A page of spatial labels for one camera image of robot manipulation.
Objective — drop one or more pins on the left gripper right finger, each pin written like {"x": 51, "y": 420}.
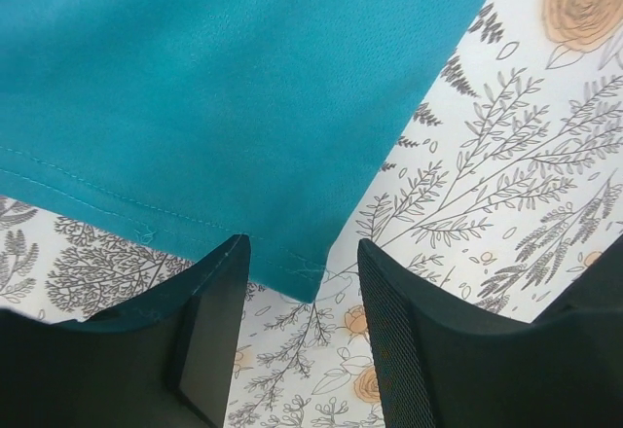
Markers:
{"x": 443, "y": 362}

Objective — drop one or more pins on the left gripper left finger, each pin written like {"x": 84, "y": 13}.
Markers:
{"x": 161, "y": 359}

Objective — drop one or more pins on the teal blue t shirt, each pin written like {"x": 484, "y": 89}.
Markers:
{"x": 189, "y": 121}

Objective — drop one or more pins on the floral table mat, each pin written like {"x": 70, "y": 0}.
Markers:
{"x": 504, "y": 186}

